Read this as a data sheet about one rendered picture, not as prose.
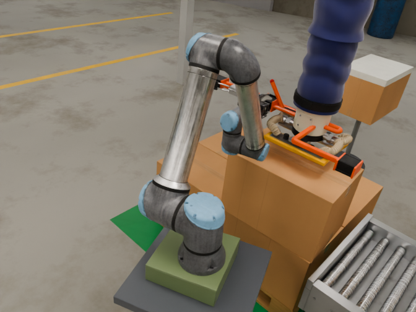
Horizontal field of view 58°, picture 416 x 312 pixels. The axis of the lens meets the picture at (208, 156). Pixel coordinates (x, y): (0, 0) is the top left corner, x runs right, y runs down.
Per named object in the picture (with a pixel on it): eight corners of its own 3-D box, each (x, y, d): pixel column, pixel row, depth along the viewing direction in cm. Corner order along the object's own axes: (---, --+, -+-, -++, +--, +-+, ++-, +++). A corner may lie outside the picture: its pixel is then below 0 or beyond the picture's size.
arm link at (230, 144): (238, 160, 181) (240, 137, 174) (216, 151, 185) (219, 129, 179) (246, 151, 188) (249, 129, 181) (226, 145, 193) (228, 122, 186)
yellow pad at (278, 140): (332, 158, 182) (335, 150, 179) (323, 166, 175) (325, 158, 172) (273, 132, 199) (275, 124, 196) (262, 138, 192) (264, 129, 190)
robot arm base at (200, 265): (216, 281, 140) (218, 263, 134) (169, 267, 144) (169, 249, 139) (231, 246, 155) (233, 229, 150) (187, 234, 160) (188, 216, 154)
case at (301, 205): (342, 225, 219) (364, 169, 197) (311, 264, 192) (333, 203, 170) (257, 179, 248) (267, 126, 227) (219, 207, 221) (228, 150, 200)
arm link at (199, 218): (209, 260, 136) (212, 223, 126) (171, 240, 143) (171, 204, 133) (229, 234, 147) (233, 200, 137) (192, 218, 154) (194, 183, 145)
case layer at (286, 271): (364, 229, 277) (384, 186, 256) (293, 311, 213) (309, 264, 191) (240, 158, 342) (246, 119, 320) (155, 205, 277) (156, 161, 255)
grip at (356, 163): (359, 170, 156) (363, 160, 153) (351, 179, 150) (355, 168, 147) (341, 161, 160) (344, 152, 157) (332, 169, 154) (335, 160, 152)
